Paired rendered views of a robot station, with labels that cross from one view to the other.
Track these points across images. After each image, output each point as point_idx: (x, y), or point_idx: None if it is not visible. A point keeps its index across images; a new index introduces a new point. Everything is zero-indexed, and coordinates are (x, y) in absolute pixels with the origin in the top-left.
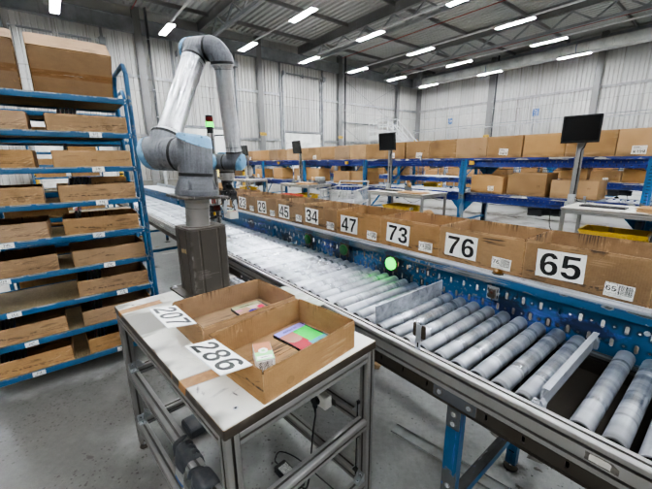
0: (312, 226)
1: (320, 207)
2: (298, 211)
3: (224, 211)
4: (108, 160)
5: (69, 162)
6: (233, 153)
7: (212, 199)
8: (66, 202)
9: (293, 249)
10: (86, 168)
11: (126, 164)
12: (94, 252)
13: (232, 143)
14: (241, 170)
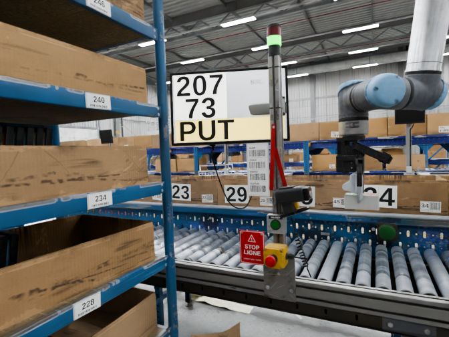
0: (380, 212)
1: (403, 180)
2: (340, 193)
3: (361, 195)
4: (109, 83)
5: (17, 68)
6: (439, 73)
7: (274, 178)
8: (7, 207)
9: (384, 253)
10: (73, 93)
11: (139, 100)
12: None
13: (443, 51)
14: (431, 109)
